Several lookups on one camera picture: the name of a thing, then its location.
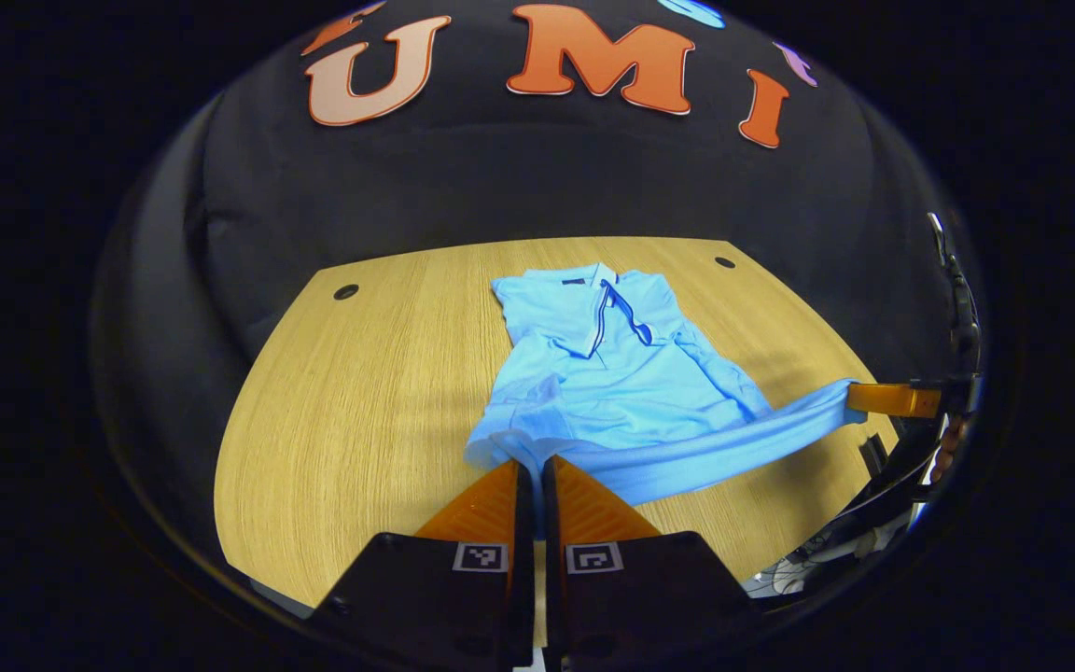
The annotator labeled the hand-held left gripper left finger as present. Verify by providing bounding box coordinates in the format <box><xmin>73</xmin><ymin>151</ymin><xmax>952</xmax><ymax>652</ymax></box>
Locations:
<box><xmin>312</xmin><ymin>457</ymin><xmax>536</xmax><ymax>671</ymax></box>

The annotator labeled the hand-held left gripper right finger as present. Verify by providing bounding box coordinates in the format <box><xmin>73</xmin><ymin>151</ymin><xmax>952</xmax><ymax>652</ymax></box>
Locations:
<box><xmin>542</xmin><ymin>455</ymin><xmax>762</xmax><ymax>671</ymax></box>

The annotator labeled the light blue T-shirt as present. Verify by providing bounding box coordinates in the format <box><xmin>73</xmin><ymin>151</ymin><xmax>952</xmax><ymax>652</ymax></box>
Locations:
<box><xmin>465</xmin><ymin>263</ymin><xmax>870</xmax><ymax>540</ymax></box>

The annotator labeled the plain black curtain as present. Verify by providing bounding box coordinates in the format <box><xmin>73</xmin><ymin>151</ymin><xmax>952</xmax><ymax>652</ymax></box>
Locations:
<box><xmin>90</xmin><ymin>93</ymin><xmax>254</xmax><ymax>570</ymax></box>

